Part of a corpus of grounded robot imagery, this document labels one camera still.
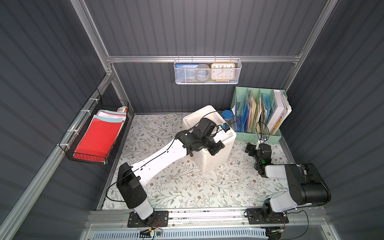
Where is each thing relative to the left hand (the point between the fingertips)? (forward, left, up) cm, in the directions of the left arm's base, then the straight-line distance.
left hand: (222, 144), depth 73 cm
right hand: (+11, -28, -17) cm, 35 cm away
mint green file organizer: (+25, -26, -5) cm, 36 cm away
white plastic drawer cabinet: (-5, +9, -8) cm, 12 cm away
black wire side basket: (+21, +66, +7) cm, 69 cm away
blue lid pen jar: (+26, -8, -6) cm, 27 cm away
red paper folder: (+1, +60, +3) cm, 60 cm away
